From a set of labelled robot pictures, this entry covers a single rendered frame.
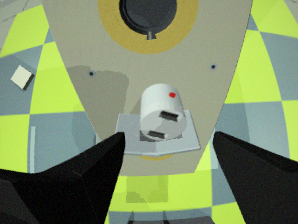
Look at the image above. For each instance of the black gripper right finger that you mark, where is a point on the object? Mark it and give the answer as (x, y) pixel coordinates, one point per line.
(264, 184)

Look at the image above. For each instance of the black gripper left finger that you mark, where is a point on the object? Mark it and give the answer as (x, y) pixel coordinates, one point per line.
(77, 191)

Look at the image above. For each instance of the grey cylinder with two slots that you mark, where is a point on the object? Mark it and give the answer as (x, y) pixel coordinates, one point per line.
(162, 114)

